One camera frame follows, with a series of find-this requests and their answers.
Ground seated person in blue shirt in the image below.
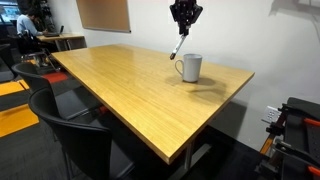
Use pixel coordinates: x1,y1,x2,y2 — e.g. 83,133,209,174
16,8,48,36

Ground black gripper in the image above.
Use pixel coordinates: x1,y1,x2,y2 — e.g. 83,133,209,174
169,0,203,36

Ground brown cork notice board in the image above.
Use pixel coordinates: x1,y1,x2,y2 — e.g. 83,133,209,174
76,0,131,32

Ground white wall power outlet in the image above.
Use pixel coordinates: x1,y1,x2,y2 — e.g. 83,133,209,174
261,106,281,124

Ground black orange front clamp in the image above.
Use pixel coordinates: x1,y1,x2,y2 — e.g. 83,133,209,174
275,141,320,176

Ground black chair table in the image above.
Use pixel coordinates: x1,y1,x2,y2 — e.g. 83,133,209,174
28,88,135,180
12,63,102,120

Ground wooden desk in background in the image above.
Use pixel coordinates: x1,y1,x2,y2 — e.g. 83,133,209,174
38,33,84,51

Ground black chair near table left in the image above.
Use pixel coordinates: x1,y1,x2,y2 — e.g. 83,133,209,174
28,88,135,180

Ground white ceramic cup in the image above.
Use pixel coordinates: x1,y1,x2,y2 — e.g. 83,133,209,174
176,54,202,82

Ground black laptop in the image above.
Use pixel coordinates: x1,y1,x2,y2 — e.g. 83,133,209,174
44,25,64,37

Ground black orange clamp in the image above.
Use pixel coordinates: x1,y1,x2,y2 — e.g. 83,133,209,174
275,141,320,176
266,103,320,136

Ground black orange rear clamp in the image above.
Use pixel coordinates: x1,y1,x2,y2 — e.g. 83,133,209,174
266,103,320,136

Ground black chair near table right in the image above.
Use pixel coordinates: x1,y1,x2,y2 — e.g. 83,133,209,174
12,63,102,120

